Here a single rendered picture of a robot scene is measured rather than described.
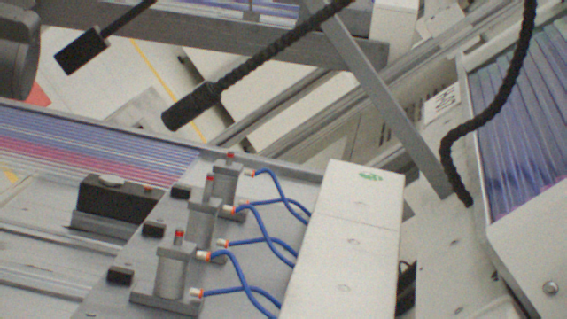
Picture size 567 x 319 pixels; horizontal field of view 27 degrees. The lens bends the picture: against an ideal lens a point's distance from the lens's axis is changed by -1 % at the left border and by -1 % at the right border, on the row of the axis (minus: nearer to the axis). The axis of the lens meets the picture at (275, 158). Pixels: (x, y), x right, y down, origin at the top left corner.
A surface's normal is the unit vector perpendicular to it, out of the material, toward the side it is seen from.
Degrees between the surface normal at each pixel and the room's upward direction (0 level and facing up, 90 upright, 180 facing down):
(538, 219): 90
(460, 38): 90
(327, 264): 43
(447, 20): 90
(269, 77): 90
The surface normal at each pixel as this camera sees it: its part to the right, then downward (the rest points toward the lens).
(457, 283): -0.58, -0.80
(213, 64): -0.12, 0.25
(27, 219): 0.19, -0.94
